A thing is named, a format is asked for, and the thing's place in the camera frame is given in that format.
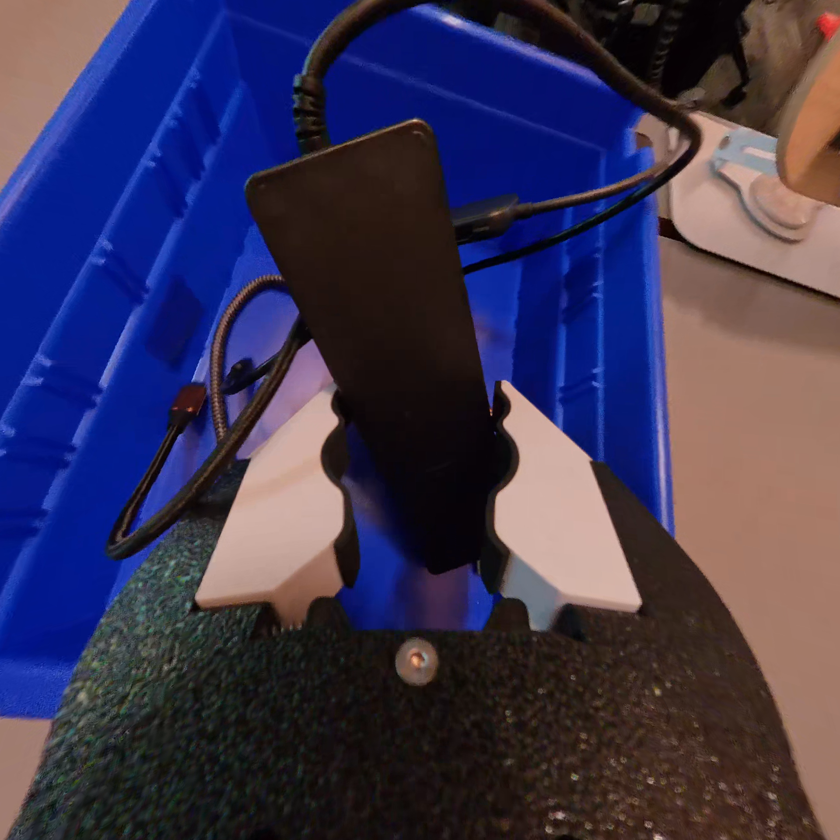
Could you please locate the thin black cable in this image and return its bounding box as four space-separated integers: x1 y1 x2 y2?
461 185 660 274

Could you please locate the copper plug usb cable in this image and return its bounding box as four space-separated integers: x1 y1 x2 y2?
105 315 312 562

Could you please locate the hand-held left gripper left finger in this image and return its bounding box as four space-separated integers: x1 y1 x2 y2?
195 385 362 624

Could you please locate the black usb hub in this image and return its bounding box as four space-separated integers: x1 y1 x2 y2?
245 119 500 575

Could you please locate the blue plastic bin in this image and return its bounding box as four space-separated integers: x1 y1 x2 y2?
0 0 673 719

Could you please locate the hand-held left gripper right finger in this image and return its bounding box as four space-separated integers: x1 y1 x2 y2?
478 379 644 632

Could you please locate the instruction sheet on wooden stand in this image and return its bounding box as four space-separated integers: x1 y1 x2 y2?
633 13 840 296

